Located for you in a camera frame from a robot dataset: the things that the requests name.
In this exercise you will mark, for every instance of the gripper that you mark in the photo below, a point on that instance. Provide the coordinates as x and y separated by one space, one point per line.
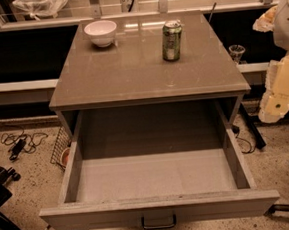
287 26

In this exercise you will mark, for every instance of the drawer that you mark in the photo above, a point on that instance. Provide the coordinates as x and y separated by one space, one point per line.
154 161

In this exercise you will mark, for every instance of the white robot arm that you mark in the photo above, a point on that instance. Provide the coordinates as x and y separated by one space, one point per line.
274 103

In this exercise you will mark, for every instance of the grey drawer cabinet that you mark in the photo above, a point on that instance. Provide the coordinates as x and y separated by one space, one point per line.
132 69

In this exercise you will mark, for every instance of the clear drinking glass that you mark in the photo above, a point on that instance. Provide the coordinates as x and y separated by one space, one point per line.
236 51

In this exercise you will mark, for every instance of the black stand leg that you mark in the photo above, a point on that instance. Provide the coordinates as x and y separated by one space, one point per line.
260 143

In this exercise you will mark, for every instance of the green soda can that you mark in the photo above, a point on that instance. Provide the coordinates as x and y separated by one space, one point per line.
172 31

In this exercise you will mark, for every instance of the white ceramic bowl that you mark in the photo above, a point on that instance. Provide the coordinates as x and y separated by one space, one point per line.
101 33

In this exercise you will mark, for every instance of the clear plastic bag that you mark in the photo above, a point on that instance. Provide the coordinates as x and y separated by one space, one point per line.
40 8

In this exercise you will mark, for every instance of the black top drawer handle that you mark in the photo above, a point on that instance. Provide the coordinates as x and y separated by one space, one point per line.
158 224

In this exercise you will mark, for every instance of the wire mesh basket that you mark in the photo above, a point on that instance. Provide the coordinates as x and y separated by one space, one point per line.
62 142

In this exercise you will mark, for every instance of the black power adapter with cable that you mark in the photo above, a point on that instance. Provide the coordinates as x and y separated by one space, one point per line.
21 142

